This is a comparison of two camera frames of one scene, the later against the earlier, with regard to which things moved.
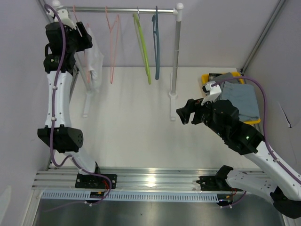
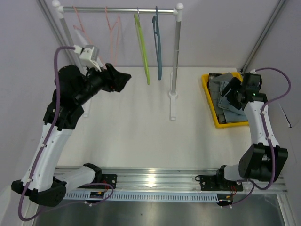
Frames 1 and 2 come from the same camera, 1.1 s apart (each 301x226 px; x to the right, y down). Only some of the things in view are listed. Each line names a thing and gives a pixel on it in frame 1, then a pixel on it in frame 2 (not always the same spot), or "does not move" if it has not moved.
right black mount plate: x=213 y=183 does not move
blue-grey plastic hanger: x=155 y=19 does not move
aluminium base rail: x=128 y=178 does not move
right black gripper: x=192 y=106 to x=234 y=84
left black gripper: x=85 y=41 to x=119 y=79
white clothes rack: x=177 y=12 does not move
